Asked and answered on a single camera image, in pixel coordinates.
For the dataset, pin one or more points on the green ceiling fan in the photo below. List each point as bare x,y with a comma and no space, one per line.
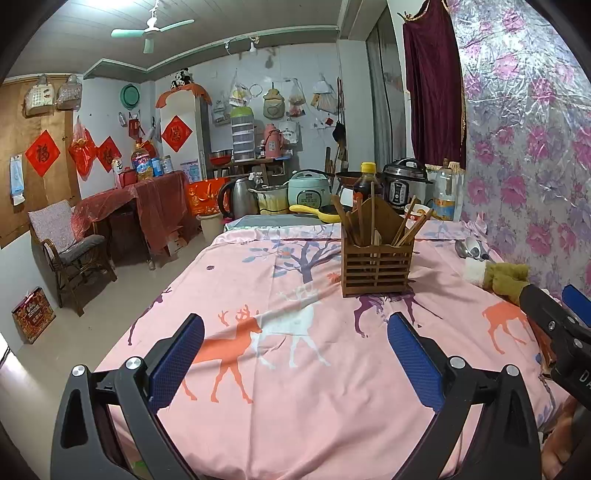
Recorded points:
150,31

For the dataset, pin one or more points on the slatted wooden chopstick holder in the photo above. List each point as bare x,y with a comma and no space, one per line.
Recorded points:
376,272

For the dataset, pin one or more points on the red gift box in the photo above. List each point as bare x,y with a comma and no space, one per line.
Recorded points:
32,314

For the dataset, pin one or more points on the white tote bag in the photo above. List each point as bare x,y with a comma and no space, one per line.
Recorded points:
288,136

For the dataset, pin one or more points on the person's right hand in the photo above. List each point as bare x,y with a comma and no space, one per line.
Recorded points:
561,438

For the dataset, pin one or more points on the soy sauce bottle yellow cap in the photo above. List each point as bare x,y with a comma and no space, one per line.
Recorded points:
367,184

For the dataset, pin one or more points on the red diamond paper on refrigerator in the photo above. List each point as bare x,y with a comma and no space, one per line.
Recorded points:
177,134

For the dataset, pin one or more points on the green and white plush cloth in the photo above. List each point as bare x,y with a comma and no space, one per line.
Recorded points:
505,277

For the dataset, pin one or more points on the red gift bag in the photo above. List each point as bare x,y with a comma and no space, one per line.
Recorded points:
205,196

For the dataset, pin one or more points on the brown leather bag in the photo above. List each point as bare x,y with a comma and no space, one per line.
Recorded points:
544,357

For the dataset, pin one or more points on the clear cooking oil bottle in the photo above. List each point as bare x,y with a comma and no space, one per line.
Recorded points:
445,194

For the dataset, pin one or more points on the wooden wall board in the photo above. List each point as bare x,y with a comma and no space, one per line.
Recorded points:
32,207

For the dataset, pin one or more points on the green plastic basin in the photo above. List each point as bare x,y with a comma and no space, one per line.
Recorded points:
130,95

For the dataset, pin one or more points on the steel pressure cooker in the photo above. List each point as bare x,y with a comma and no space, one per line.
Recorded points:
401,184

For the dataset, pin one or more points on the red basin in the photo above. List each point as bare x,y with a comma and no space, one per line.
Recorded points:
220,160

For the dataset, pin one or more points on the white refrigerator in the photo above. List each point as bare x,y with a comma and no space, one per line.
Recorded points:
190,159

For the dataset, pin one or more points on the red and white bowl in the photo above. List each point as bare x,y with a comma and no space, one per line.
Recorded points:
418,214

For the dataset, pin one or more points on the panda plush toy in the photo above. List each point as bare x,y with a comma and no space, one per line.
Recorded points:
181,78

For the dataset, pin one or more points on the large yellow oil bottle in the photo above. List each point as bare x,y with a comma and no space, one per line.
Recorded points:
142,162

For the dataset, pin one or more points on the cardboard box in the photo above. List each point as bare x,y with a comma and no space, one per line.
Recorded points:
177,242

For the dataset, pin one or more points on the stacked container with green lid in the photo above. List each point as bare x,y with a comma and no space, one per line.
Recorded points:
242,134

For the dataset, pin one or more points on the plastic bag with yellow contents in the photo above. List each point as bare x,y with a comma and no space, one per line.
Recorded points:
239,92

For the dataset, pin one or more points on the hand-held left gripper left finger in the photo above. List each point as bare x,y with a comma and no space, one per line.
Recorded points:
178,360

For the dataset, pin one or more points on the floral plastic wall sheet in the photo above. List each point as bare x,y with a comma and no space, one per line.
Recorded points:
531,161

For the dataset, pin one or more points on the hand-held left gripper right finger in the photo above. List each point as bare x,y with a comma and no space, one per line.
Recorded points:
415,360

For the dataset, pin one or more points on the steel electric kettle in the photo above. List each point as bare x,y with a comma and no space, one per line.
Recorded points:
240,199

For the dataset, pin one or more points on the red cloth covered table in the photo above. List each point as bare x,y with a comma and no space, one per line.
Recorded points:
157,203

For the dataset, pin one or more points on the yellow enamel pot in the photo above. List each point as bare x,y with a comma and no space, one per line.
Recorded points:
268,201

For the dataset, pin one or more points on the beige hanging bag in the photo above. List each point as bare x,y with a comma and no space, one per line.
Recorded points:
275,104

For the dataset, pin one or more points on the pink deer print tablecloth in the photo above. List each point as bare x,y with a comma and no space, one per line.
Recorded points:
323,392

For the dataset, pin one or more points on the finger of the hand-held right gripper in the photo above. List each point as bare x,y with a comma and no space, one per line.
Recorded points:
545,314
576,302

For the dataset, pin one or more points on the grey blue cloth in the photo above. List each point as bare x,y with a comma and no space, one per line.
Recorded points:
277,221

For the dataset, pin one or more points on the orange cloth on refrigerator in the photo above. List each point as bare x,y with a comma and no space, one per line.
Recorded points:
184,91

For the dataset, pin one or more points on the beige waste bin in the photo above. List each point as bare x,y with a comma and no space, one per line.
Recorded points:
210,226

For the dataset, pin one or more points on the rattan armchair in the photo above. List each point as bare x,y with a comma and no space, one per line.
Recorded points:
69,249

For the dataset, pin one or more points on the dark frying pan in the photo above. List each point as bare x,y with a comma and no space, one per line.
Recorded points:
348,177

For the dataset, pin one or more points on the red diamond paper on board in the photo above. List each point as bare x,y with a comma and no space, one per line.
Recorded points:
42,152

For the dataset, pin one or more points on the small red diamond paper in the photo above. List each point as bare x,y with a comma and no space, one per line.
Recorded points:
109,154

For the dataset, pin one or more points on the small yellow pan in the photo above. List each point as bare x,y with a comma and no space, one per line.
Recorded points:
323,213

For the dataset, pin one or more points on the hanging clear plastic bag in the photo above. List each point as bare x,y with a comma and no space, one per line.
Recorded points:
324,99

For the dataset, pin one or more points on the bagged telephone on wall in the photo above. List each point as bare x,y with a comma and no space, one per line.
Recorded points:
69,92
40,97

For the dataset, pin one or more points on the bundle of wooden chopsticks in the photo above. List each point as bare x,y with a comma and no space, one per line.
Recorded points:
348,221

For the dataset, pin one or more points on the plastic bag with red contents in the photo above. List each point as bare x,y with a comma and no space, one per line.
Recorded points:
297,101

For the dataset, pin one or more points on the pink thermos flask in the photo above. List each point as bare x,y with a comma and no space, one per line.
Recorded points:
274,143

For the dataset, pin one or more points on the blue and white packet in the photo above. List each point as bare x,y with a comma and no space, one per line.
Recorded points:
17,180

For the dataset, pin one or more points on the rice cooker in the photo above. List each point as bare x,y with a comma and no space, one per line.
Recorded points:
309,190

